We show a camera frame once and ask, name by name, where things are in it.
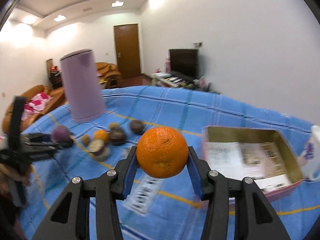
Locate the pink metal tin box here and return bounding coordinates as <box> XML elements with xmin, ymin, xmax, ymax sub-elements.
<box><xmin>202</xmin><ymin>126</ymin><xmax>303</xmax><ymax>202</ymax></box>

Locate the person left hand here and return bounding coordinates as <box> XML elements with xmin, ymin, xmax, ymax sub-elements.
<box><xmin>0</xmin><ymin>164</ymin><xmax>33</xmax><ymax>196</ymax></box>

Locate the orange leather sofa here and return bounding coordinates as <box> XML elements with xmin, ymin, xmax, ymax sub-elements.
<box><xmin>2</xmin><ymin>84</ymin><xmax>67</xmax><ymax>134</ymax></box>

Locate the brown wooden door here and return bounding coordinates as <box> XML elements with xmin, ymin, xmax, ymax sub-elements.
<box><xmin>113</xmin><ymin>24</ymin><xmax>141</xmax><ymax>80</ymax></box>

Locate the cut purple yam piece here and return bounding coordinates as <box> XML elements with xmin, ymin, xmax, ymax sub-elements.
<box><xmin>88</xmin><ymin>139</ymin><xmax>105</xmax><ymax>156</ymax></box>

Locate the round purple turnip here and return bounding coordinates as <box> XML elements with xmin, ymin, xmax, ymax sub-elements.
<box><xmin>50</xmin><ymin>125</ymin><xmax>71</xmax><ymax>142</ymax></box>

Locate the blue plaid tablecloth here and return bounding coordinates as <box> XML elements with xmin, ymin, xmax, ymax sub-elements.
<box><xmin>19</xmin><ymin>86</ymin><xmax>319</xmax><ymax>239</ymax></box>

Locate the black television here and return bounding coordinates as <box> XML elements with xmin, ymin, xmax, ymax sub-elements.
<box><xmin>169</xmin><ymin>49</ymin><xmax>200</xmax><ymax>80</ymax></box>

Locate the white floral mug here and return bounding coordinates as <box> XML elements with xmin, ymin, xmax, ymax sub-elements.
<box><xmin>301</xmin><ymin>125</ymin><xmax>320</xmax><ymax>181</ymax></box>

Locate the pink patterned cushion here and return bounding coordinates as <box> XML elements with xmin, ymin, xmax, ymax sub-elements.
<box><xmin>21</xmin><ymin>92</ymin><xmax>53</xmax><ymax>121</ymax></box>

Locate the dark passion fruit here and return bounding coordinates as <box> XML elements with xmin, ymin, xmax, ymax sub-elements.
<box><xmin>130</xmin><ymin>119</ymin><xmax>144</xmax><ymax>135</ymax></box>
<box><xmin>110</xmin><ymin>127</ymin><xmax>127</xmax><ymax>145</ymax></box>

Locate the orange fruit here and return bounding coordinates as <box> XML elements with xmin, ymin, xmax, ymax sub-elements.
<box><xmin>93</xmin><ymin>129</ymin><xmax>110</xmax><ymax>144</ymax></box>
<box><xmin>136</xmin><ymin>126</ymin><xmax>188</xmax><ymax>179</ymax></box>

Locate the white tv stand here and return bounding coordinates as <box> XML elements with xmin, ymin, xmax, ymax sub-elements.
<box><xmin>147</xmin><ymin>72</ymin><xmax>214</xmax><ymax>93</ymax></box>

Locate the orange leather armchair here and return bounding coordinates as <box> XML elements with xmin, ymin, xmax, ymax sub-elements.
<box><xmin>95</xmin><ymin>62</ymin><xmax>123</xmax><ymax>89</ymax></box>

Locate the lilac cylindrical container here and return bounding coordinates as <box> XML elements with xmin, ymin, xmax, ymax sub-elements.
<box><xmin>60</xmin><ymin>49</ymin><xmax>105</xmax><ymax>123</ymax></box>

